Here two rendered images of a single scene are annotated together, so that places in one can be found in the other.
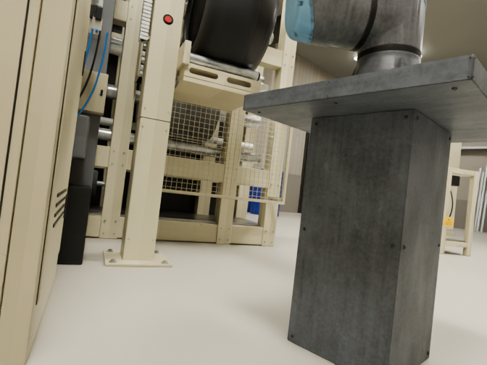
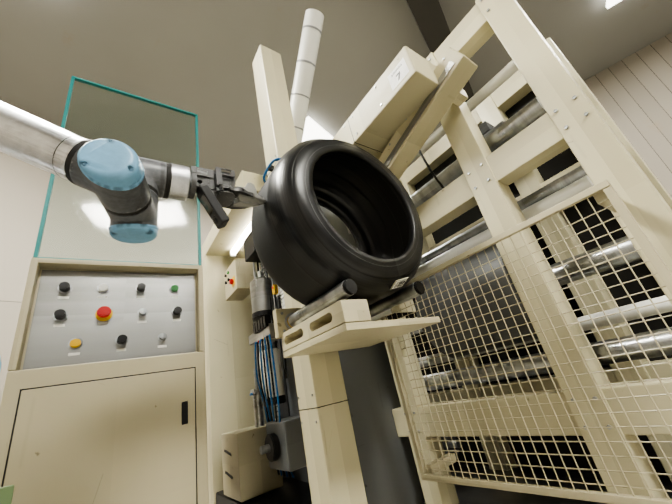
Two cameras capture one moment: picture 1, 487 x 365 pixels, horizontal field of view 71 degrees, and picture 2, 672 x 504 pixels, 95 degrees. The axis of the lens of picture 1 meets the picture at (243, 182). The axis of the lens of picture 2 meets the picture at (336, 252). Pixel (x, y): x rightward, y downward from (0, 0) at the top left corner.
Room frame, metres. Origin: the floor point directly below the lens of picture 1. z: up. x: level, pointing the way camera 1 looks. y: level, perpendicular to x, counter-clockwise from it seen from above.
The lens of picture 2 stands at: (1.38, -0.77, 0.67)
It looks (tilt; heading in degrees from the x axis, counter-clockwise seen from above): 23 degrees up; 75
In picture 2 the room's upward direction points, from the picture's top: 12 degrees counter-clockwise
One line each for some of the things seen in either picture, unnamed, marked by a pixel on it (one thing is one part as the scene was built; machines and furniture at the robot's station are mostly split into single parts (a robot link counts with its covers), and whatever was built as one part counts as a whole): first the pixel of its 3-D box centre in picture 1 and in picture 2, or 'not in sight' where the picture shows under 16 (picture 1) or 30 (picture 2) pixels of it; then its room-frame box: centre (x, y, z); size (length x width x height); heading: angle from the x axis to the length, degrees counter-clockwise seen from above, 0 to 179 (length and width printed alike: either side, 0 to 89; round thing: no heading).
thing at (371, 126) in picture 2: not in sight; (380, 126); (1.98, 0.22, 1.71); 0.61 x 0.25 x 0.15; 114
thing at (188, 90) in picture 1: (210, 95); (359, 336); (1.65, 0.21, 0.80); 0.37 x 0.36 x 0.02; 24
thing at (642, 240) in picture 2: (225, 140); (497, 358); (2.05, 0.13, 0.65); 0.90 x 0.02 x 0.70; 114
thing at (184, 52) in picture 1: (177, 66); (325, 320); (1.58, 0.37, 0.90); 0.40 x 0.03 x 0.10; 24
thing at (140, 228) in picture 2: not in sight; (134, 212); (1.11, -0.11, 1.11); 0.12 x 0.09 x 0.12; 98
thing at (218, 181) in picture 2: not in sight; (212, 186); (1.27, -0.03, 1.23); 0.12 x 0.08 x 0.09; 24
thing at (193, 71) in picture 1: (221, 81); (320, 328); (1.52, 0.15, 0.83); 0.36 x 0.09 x 0.06; 114
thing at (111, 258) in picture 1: (136, 256); not in sight; (1.53, 0.43, 0.01); 0.27 x 0.27 x 0.02; 24
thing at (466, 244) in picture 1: (434, 209); not in sight; (3.46, -1.95, 0.40); 0.60 x 0.35 x 0.80; 14
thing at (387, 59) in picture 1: (386, 76); not in sight; (0.86, -0.33, 0.69); 0.19 x 0.19 x 0.10
